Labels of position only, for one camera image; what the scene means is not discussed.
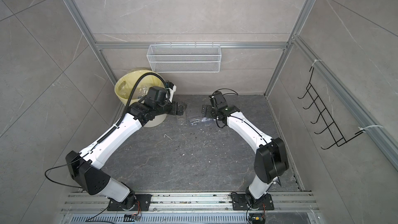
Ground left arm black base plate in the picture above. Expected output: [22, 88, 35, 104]
[107, 194, 152, 211]

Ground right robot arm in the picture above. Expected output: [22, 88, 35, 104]
[202, 105, 289, 207]

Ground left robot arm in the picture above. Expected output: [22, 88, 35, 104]
[65, 83, 186, 205]

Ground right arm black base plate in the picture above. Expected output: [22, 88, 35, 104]
[230, 192, 275, 211]

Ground yellow plastic bin liner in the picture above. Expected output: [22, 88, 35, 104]
[114, 69, 167, 106]

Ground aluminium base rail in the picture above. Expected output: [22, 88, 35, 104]
[56, 192, 325, 224]

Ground white ribbed trash bin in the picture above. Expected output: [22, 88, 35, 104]
[114, 69, 170, 128]

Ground black wire hook rack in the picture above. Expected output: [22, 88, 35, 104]
[297, 67, 365, 150]

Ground clear crushed bottle blue cap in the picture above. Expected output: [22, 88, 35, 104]
[189, 117, 214, 125]

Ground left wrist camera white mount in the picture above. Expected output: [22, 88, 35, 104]
[165, 82, 177, 102]

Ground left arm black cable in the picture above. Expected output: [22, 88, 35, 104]
[44, 72, 169, 189]

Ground white wire mesh basket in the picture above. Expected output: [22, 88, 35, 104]
[147, 44, 222, 73]

